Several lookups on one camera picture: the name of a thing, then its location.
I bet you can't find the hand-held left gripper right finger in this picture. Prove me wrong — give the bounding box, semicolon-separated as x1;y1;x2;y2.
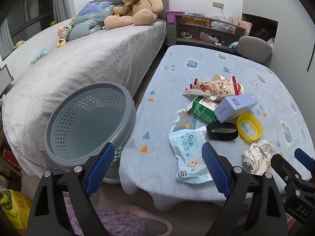
201;141;288;236

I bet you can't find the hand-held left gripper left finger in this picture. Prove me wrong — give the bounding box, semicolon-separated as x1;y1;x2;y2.
29;142;116;236

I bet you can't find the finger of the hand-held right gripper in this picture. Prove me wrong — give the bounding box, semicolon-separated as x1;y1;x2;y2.
270;153;304;186
294;148;315;175

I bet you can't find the white paper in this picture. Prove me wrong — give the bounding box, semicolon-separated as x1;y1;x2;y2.
242;140;276;175

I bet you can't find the black elastic band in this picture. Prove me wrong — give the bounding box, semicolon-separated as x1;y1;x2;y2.
206;122;239;142

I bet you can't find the light blue wipes packet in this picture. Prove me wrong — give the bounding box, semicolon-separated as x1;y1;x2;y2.
168;125;213;184

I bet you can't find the yellow oval plastic ring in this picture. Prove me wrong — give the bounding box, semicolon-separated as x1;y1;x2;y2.
237;112;264;142

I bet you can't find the grey perforated plastic basket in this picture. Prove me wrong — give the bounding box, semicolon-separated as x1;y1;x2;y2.
45;82;136;183

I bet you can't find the green white carton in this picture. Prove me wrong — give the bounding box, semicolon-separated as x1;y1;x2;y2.
182;87;220;124

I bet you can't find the purple cartoon toothpaste box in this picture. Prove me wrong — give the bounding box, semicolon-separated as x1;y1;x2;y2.
214;94;259;124

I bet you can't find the cream red snack wrapper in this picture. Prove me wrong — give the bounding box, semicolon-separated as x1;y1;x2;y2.
189;77;243;97

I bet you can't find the red striped paper cup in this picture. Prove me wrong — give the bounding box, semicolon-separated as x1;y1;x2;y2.
209;73;245;102

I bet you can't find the purple fluffy rug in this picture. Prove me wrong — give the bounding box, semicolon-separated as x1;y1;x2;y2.
64;197;173;236

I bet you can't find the red box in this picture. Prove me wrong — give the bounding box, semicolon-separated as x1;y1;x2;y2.
2;149;20;170

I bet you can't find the yellow plastic bag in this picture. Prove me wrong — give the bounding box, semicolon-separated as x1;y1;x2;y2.
0;189;32;230

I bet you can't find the light blue printed blanket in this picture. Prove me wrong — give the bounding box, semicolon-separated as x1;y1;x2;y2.
119;45;315;212

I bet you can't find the bed with grey checked sheet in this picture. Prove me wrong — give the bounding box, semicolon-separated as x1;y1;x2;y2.
1;0;170;177

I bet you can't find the grey chair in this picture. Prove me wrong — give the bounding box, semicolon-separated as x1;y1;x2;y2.
237;36;273;65

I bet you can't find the light blue plush toy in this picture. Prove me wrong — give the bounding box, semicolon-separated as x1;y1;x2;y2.
31;48;48;64

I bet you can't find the pink plastic bag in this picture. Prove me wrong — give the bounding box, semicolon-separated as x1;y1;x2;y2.
199;32;218;43

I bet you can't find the green rabbit plush doll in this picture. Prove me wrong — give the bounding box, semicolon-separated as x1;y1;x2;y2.
58;21;74;41

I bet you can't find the pink paper box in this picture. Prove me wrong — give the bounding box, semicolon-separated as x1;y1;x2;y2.
228;15;253;33

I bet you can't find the grey curved shelf unit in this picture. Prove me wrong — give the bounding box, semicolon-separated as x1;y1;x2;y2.
173;13;246;53

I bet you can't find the grey nightstand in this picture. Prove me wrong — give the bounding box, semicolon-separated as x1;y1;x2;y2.
166;23;176;46

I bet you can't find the white plastic bag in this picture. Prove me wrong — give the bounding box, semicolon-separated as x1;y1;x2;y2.
212;16;234;31

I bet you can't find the yellow red foil packet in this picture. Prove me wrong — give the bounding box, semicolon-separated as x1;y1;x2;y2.
184;15;212;27

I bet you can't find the white wardrobe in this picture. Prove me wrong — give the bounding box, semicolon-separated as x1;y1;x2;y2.
241;0;315;72

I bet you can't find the purple storage box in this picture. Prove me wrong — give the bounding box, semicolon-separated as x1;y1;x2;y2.
166;10;185;24

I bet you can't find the blue printed pillow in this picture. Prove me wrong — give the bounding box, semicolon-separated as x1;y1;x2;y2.
78;1;116;15

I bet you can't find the large tan teddy bear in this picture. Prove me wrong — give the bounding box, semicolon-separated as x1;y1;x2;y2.
104;0;164;29

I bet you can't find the grey curtain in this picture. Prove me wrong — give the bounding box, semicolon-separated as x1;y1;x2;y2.
52;0;75;22

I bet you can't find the dark window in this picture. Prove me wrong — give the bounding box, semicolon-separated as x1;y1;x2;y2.
0;0;56;61

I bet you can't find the white bed rail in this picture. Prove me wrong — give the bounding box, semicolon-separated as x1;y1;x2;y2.
0;64;15;99

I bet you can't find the white cable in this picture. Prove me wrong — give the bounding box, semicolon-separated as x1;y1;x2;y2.
220;7;227;42

